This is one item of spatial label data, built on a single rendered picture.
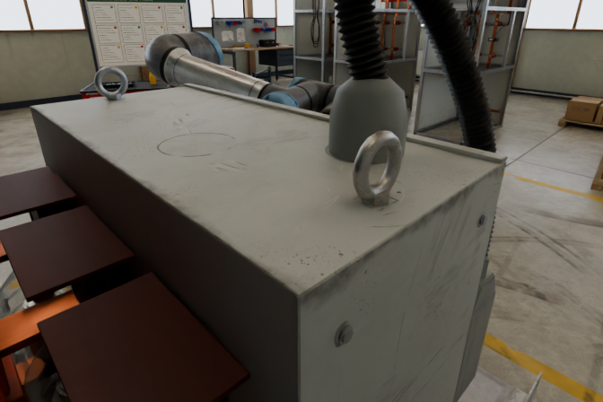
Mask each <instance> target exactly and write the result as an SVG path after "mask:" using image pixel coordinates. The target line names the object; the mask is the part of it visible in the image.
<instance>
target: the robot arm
mask: <svg viewBox="0 0 603 402"><path fill-rule="evenodd" d="M144 58H145V63H146V66H147V68H148V70H149V71H150V72H151V74H152V75H153V76H154V77H156V78H157V79H158V80H160V81H162V82H164V83H167V84H169V85H172V86H176V87H179V86H180V87H182V86H184V83H193V84H197V85H201V86H205V87H209V88H213V89H217V90H221V91H225V92H232V93H237V94H240V95H244V96H249V97H252V98H256V99H261V100H264V101H272V102H275V103H280V104H284V105H287V106H292V107H295V108H299V109H306V110H310V111H315V112H318V113H323V114H327V115H329V114H330V111H331V108H332V104H333V101H334V98H335V95H336V89H337V88H338V87H340V86H338V85H334V84H329V83H323V82H319V81H315V80H312V79H310V78H301V77H296V78H293V80H292V81H291V82H290V83H289V85H288V88H283V87H280V86H277V85H275V84H271V83H268V82H265V81H262V80H259V79H258V78H255V77H252V76H249V75H246V74H242V73H240V72H237V71H234V70H231V69H229V68H226V67H223V66H221V65H222V64H223V52H222V49H221V47H220V45H219V43H218V42H217V40H216V39H214V38H213V36H211V35H210V34H208V33H205V32H197V31H190V32H184V33H172V34H162V35H160V36H157V37H155V38H154V39H152V40H151V41H150V43H149V44H148V46H147V47H146V50H145V54H144Z"/></svg>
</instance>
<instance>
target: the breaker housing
mask: <svg viewBox="0 0 603 402"><path fill-rule="evenodd" d="M121 98H122V99H120V100H108V98H106V97H98V98H90V99H83V100H70V101H63V102H56V103H49V104H41V105H35V106H30V109H31V115H32V118H33V122H34V125H35V128H36V131H37V135H38V138H39V144H40V147H41V151H42V153H43V157H44V160H45V163H46V167H47V166H49V167H50V168H51V169H52V170H53V171H54V172H55V173H56V174H57V175H58V176H59V178H61V180H63V181H64V182H65V183H66V185H67V186H68V187H70V189H72V190H73V191H74V192H75V194H76V195H77V196H78V198H77V199H74V200H71V201H72V203H73V206H74V208H77V207H81V206H84V205H87V206H89V207H90V208H91V210H92V211H93V212H94V213H95V214H96V215H97V216H98V217H99V218H100V219H101V220H102V221H103V222H104V223H105V224H106V225H107V226H108V227H109V228H110V229H111V230H112V231H113V232H114V233H115V234H116V235H117V236H118V237H119V238H120V239H121V240H122V241H123V242H124V243H125V245H126V246H127V247H128V248H129V249H130V250H131V251H132V252H133V253H134V254H135V259H133V260H130V261H128V262H126V263H125V264H126V267H127V272H128V274H129V278H130V281H133V280H135V279H136V278H138V277H141V276H143V275H146V274H149V273H151V272H153V273H154V274H155V275H156V276H157V277H158V279H159V280H160V281H161V282H162V283H163V284H164V285H165V286H166V287H167V288H168V289H169V290H170V291H171V292H172V293H173V294H174V295H175V296H176V297H177V298H178V299H179V300H180V301H181V302H182V303H183V304H184V305H185V306H186V307H187V308H188V309H189V310H190V311H191V313H192V314H193V315H194V316H195V317H196V318H197V319H198V320H199V321H200V322H201V323H202V324H203V325H204V326H205V327H206V328H207V329H208V330H209V331H210V332H211V333H212V334H213V335H214V336H215V337H216V338H217V339H218V340H219V341H220V342H221V343H222V344H223V345H224V347H225V348H226V349H227V350H228V351H229V352H230V353H231V354H232V355H233V356H234V357H235V358H236V359H237V360H238V361H239V362H240V363H241V364H242V365H243V366H244V367H245V368H246V369H247V370H248V371H249V372H250V378H249V379H248V380H246V381H245V382H244V383H242V384H241V385H240V386H239V387H238V388H236V389H235V390H234V391H233V392H231V393H230V394H229V402H453V399H454V395H455V391H456V387H457V383H458V378H459V371H460V367H461V363H462V359H463V355H464V351H465V347H466V342H467V339H468V331H469V327H470V323H471V319H472V315H473V310H474V307H475V302H476V295H477V291H478V286H479V283H480V278H481V275H482V270H483V266H484V262H485V254H486V251H487V246H488V242H489V238H490V234H491V230H492V226H493V221H494V214H495V210H496V206H497V202H498V197H499V194H500V189H501V185H502V181H503V174H504V170H505V165H506V160H507V156H506V155H502V154H499V153H491V152H488V151H483V150H479V149H476V148H471V147H467V146H464V145H459V144H453V143H448V142H444V141H440V140H436V139H432V138H428V137H424V136H420V135H413V134H409V133H406V146H405V154H404V156H403V158H402V163H401V167H400V172H399V174H398V177H397V180H396V182H395V184H394V185H393V187H392V188H391V190H390V192H389V205H381V206H372V205H368V204H365V203H364V202H362V198H361V197H359V196H358V194H357V192H356V190H355V188H354V184H353V168H354V162H346V161H343V160H340V159H337V158H336V157H334V156H333V155H331V154H330V153H329V150H328V140H329V115H327V114H323V113H318V112H315V111H310V110H306V109H299V108H295V107H292V106H287V105H284V104H280V103H275V102H272V101H267V100H261V99H256V98H252V97H249V96H244V95H240V94H237V93H232V92H225V91H221V90H217V89H213V88H209V87H205V86H201V85H197V84H193V83H184V86H182V87H175V88H168V89H160V90H153V91H147V92H133V93H126V94H123V95H122V96H121Z"/></svg>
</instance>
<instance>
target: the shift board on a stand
mask: <svg viewBox="0 0 603 402"><path fill-rule="evenodd" d="M82 3H83V11H84V16H85V20H86V25H87V30H88V34H89V39H90V43H91V48H92V55H93V60H94V64H95V69H96V73H97V72H98V71H99V68H103V67H106V66H115V67H130V66H146V63H145V58H144V54H145V50H146V47H147V46H148V44H149V43H150V41H151V40H152V39H154V38H155V37H157V36H160V35H162V34H172V33H184V32H190V31H193V23H192V14H191V5H190V0H82Z"/></svg>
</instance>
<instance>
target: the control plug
mask: <svg viewBox="0 0 603 402"><path fill-rule="evenodd" d="M494 296H495V282H494V273H492V272H490V271H486V276H485V279H482V280H480V283H479V286H478V291H477V295H476V302H475V307H474V310H473V315H472V319H471V323H470V327H469V331H468V339H467V342H466V347H465V351H464V355H463V359H462V363H461V367H460V371H459V378H458V383H457V387H456V391H455V395H454V399H453V402H458V400H459V399H460V397H461V396H462V394H463V393H464V391H465V390H466V389H467V387H468V385H469V384H470V382H471V381H472V380H473V379H474V378H475V376H476V369H477V366H478V362H479V358H480V354H481V351H482V347H483V343H484V340H485V333H486V330H487V326H488V322H489V318H490V314H491V310H492V307H493V303H494Z"/></svg>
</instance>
